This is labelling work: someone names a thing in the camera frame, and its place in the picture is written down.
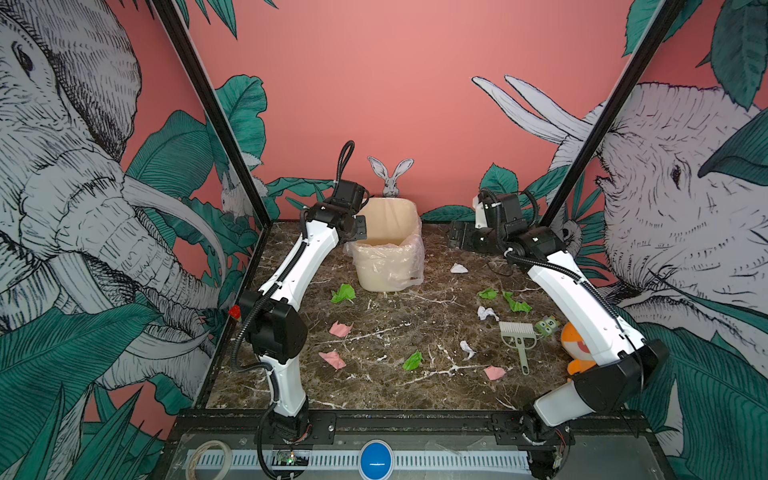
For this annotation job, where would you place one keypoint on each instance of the pink paper scrap right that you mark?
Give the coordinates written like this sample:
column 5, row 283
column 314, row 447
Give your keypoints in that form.
column 494, row 373

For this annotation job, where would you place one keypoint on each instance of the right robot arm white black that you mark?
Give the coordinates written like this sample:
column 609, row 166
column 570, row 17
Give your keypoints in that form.
column 625, row 361

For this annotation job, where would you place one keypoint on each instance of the white paper scrap centre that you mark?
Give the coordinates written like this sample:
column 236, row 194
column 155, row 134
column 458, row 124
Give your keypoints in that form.
column 466, row 348

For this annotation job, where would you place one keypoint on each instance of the green paper scrap far right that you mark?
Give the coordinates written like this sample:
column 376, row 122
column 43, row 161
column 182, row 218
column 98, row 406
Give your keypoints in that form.
column 515, row 305

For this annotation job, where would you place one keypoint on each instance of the green paper scrap centre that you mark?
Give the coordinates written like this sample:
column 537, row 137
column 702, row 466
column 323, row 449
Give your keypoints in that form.
column 413, row 362

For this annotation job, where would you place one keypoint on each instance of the cream trash bin with bag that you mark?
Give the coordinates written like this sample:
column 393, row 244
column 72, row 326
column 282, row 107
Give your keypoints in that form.
column 392, row 257

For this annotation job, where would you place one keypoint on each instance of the pink paper scrap upper left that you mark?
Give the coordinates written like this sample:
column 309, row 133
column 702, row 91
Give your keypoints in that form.
column 340, row 330

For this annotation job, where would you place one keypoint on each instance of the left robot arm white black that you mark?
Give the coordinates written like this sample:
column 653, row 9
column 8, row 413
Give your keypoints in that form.
column 272, row 333

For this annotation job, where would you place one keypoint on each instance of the light green hand brush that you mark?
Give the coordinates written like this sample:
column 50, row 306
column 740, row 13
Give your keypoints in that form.
column 521, row 337

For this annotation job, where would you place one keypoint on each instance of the orange plush toy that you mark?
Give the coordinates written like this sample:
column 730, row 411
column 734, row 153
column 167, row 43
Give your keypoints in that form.
column 573, row 344

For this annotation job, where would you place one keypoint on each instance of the white paper scrap right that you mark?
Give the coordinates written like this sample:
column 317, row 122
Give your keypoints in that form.
column 485, row 313

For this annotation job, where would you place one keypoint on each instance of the white paper scrap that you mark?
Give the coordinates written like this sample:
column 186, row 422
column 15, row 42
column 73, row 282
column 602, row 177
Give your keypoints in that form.
column 466, row 348
column 485, row 313
column 458, row 269

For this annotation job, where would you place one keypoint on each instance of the pink paper scrap lower left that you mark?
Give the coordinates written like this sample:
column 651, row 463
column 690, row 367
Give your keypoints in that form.
column 334, row 359

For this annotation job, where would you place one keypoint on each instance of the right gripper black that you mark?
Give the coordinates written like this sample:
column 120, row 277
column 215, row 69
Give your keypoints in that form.
column 471, row 229

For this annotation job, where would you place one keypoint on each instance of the pink paper scrap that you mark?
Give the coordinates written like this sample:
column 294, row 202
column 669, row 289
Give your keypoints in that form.
column 334, row 359
column 494, row 373
column 340, row 330

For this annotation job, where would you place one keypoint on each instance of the green paper scrap near bin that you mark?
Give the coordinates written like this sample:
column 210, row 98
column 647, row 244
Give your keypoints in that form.
column 345, row 292

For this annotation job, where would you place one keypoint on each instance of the white paper scrap far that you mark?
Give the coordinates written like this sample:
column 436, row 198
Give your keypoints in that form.
column 458, row 269

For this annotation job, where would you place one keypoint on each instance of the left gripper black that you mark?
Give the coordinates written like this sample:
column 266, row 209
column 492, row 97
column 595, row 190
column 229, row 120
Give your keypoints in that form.
column 361, row 227

